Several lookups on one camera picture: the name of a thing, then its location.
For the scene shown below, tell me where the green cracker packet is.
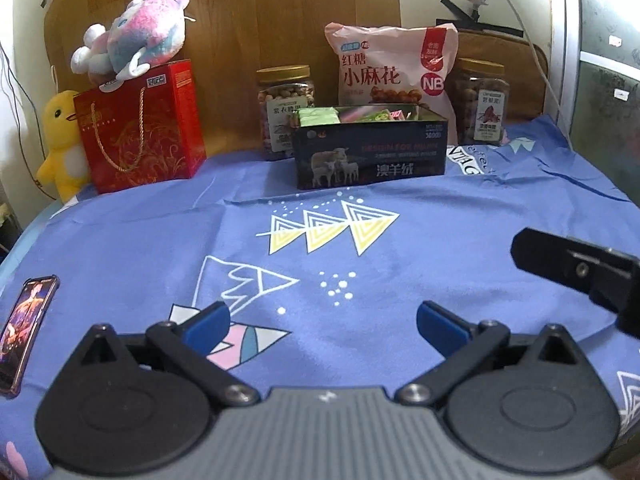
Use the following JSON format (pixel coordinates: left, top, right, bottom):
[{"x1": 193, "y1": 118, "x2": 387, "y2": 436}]
[{"x1": 297, "y1": 107, "x2": 341, "y2": 128}]

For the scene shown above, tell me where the gold-lid nut jar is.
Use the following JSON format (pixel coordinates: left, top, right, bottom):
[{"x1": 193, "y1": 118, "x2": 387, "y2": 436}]
[
  {"x1": 447, "y1": 58, "x2": 510, "y2": 145},
  {"x1": 256, "y1": 64, "x2": 314, "y2": 160}
]

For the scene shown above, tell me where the pink twisted-dough snack bag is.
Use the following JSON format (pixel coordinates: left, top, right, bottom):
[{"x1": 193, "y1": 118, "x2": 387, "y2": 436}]
[{"x1": 324, "y1": 23, "x2": 459, "y2": 145}]

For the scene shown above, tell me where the pink candy box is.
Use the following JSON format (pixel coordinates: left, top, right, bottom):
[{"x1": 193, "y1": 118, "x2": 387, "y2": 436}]
[{"x1": 390, "y1": 110, "x2": 406, "y2": 120}]

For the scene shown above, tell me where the yellow duck plush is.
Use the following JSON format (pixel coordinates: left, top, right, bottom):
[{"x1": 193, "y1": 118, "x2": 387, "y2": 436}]
[{"x1": 36, "y1": 90, "x2": 91, "y2": 203}]

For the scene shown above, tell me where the smartphone with lit screen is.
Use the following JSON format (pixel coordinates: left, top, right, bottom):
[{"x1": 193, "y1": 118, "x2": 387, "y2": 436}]
[{"x1": 0, "y1": 275, "x2": 60, "y2": 398}]

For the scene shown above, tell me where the brown wooden board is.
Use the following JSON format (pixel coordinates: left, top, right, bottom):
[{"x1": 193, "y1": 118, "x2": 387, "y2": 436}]
[{"x1": 458, "y1": 30, "x2": 548, "y2": 124}]

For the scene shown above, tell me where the pink white plush toy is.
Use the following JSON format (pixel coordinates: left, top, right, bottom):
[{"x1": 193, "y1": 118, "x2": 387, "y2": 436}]
[{"x1": 70, "y1": 0, "x2": 190, "y2": 84}]

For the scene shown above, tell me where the dark sheep-print tin box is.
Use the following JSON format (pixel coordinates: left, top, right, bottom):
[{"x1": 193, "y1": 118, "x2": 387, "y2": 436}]
[{"x1": 292, "y1": 104, "x2": 448, "y2": 190}]

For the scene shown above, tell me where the red gift bag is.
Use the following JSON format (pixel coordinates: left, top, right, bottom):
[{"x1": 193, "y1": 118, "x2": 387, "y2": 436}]
[{"x1": 74, "y1": 60, "x2": 206, "y2": 194}]

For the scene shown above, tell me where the blue patterned tablecloth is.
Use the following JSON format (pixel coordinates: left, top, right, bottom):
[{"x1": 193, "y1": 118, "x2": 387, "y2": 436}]
[{"x1": 1, "y1": 118, "x2": 639, "y2": 479}]

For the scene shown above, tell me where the left gold-lid nut jar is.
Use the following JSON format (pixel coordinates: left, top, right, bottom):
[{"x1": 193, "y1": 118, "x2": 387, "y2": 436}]
[{"x1": 256, "y1": 64, "x2": 314, "y2": 160}]

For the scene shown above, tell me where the right gold-lid nut jar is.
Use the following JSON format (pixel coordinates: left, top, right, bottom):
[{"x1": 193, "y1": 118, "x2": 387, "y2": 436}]
[{"x1": 447, "y1": 58, "x2": 510, "y2": 145}]

